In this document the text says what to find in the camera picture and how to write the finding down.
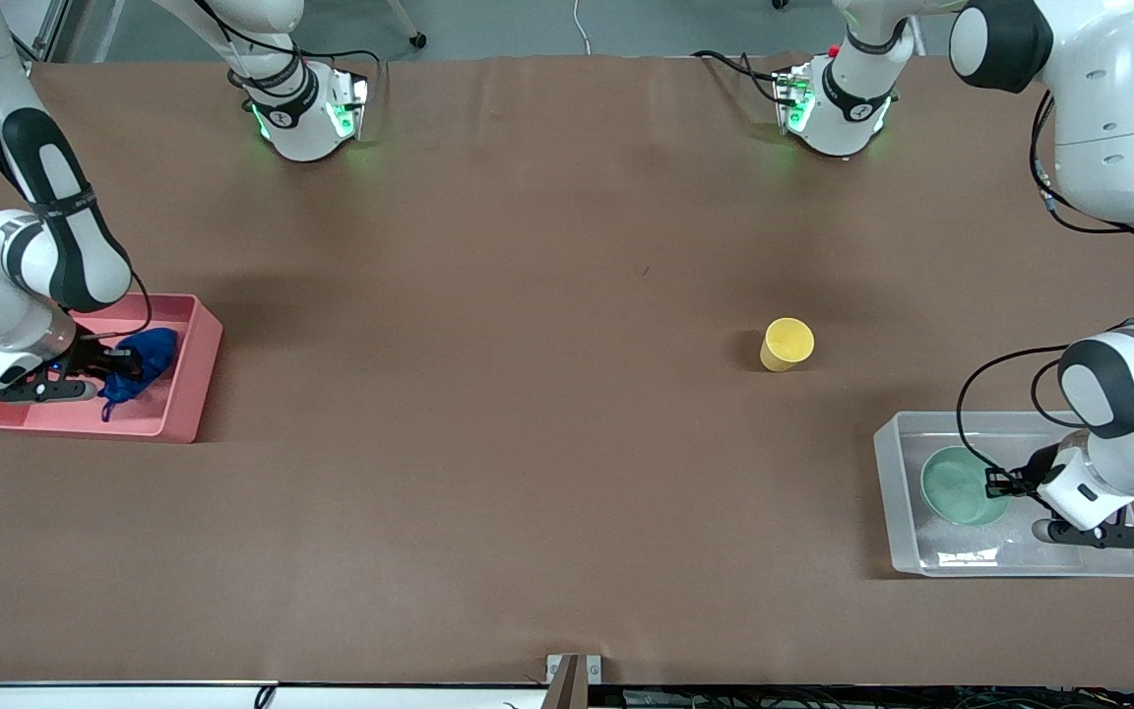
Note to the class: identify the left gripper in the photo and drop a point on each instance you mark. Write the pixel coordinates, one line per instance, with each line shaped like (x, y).
(1033, 474)

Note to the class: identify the pink plastic bin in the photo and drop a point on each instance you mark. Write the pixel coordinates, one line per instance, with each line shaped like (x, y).
(183, 374)

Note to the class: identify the yellow plastic cup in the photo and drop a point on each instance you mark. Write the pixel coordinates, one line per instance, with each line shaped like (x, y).
(788, 343)

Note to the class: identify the aluminium frame post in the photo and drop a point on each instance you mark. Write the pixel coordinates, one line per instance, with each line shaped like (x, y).
(55, 25)

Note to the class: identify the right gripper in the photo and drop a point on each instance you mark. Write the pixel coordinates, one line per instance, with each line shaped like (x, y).
(91, 355)

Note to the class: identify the light green bowl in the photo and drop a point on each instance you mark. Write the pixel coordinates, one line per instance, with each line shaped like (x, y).
(956, 487)

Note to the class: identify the clear plastic box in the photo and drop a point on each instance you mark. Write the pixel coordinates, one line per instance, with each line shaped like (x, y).
(921, 551)

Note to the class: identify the black caster wheel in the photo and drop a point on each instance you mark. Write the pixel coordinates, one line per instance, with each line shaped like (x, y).
(417, 40)

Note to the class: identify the metal table edge bracket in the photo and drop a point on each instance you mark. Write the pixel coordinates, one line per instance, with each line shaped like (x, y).
(567, 684)

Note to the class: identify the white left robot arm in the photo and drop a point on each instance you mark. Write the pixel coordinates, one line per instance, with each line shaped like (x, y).
(1118, 98)

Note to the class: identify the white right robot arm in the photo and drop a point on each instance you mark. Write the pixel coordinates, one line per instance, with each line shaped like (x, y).
(65, 246)

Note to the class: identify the blue cloth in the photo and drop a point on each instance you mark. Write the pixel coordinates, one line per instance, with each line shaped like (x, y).
(154, 354)

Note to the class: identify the brown table cover sheet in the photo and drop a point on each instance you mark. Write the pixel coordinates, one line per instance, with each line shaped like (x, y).
(567, 295)

